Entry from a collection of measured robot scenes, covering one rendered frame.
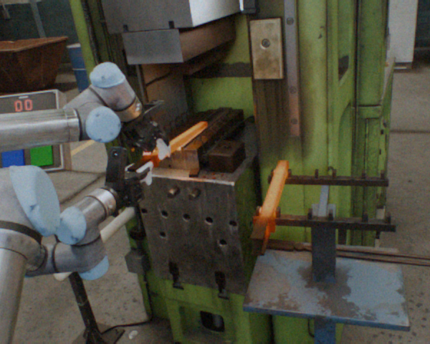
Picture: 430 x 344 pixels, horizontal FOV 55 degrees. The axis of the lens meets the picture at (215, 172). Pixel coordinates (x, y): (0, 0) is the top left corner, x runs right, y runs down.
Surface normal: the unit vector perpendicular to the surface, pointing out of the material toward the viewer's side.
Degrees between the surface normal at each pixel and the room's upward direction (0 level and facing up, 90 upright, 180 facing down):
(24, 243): 101
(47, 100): 60
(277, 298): 0
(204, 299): 90
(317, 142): 90
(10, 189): 45
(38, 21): 90
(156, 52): 90
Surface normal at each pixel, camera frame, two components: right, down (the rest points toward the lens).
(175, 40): -0.41, 0.43
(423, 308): -0.12, -0.90
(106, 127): 0.53, 0.30
